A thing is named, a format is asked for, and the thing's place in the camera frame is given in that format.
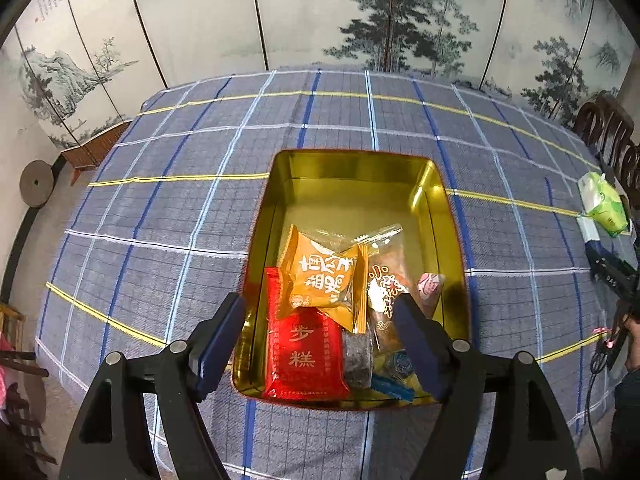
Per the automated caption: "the grey sesame cake packet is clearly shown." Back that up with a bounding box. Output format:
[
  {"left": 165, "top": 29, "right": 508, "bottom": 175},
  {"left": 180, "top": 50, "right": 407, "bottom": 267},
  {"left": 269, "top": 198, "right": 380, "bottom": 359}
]
[{"left": 342, "top": 332, "right": 373, "bottom": 389}]

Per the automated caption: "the black cable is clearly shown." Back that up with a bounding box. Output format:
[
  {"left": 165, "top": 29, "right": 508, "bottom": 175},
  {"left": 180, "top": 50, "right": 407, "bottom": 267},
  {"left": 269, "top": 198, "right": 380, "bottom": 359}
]
[{"left": 584, "top": 328, "right": 616, "bottom": 461}]

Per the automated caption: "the green tissue pack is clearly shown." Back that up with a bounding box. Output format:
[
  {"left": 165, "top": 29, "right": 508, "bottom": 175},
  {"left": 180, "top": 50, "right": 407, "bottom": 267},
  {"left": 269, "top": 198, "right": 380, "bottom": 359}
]
[{"left": 577, "top": 171, "right": 628, "bottom": 236}]

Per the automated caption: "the gold red toffee tin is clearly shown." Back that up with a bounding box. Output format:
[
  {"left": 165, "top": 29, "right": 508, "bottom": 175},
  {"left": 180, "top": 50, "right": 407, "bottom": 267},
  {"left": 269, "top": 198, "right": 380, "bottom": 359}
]
[{"left": 231, "top": 148, "right": 472, "bottom": 401}]

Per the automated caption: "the orange snack packet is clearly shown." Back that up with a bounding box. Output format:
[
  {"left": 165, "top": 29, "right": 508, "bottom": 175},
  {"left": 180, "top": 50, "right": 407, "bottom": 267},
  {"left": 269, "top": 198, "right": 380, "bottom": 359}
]
[{"left": 277, "top": 226, "right": 369, "bottom": 335}]

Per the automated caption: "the blue white wrapped bar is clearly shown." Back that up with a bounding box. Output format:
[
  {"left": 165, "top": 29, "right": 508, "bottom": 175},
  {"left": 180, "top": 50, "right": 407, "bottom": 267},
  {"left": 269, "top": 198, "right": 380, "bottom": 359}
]
[{"left": 576, "top": 216, "right": 603, "bottom": 263}]

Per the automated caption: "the small fried dough twist bag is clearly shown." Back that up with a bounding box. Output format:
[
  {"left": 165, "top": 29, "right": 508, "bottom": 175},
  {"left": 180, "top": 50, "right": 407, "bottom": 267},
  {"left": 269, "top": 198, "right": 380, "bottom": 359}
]
[{"left": 355, "top": 223, "right": 418, "bottom": 354}]

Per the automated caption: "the plaid blue tablecloth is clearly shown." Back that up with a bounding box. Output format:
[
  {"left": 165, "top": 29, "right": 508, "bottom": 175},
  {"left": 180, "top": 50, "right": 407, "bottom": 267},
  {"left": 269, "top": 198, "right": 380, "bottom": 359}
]
[{"left": 34, "top": 68, "right": 616, "bottom": 480}]

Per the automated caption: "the red rice cake packet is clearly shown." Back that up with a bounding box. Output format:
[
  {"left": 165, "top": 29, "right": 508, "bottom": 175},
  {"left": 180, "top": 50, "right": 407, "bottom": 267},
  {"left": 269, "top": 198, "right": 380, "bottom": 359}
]
[{"left": 262, "top": 268, "right": 350, "bottom": 403}]

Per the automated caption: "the dark wooden chair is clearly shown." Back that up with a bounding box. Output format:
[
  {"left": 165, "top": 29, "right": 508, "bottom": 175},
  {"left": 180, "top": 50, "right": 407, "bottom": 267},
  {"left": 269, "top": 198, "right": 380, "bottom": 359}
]
[
  {"left": 617, "top": 140, "right": 640, "bottom": 210},
  {"left": 573, "top": 91, "right": 634, "bottom": 167}
]

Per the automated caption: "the painted folding screen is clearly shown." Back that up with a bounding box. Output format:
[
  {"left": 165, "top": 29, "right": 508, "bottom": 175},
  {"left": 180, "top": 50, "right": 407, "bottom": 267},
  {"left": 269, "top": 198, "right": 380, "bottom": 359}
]
[{"left": 1, "top": 0, "right": 639, "bottom": 156}]

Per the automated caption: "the round stone disc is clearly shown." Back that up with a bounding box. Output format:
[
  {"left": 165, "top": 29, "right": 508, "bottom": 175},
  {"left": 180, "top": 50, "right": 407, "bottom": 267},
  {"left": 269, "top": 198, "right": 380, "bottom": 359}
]
[{"left": 18, "top": 159, "right": 54, "bottom": 208}]

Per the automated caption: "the blue candy wrapper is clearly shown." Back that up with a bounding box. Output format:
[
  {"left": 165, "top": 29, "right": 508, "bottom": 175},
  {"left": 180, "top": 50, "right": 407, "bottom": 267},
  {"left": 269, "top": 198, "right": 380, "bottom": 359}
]
[{"left": 371, "top": 350, "right": 416, "bottom": 403}]

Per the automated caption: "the clear pink pastry packet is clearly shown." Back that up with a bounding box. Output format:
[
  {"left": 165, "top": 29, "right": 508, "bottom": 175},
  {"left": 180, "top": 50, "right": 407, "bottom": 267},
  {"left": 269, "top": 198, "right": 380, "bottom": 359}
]
[{"left": 416, "top": 273, "right": 446, "bottom": 318}]

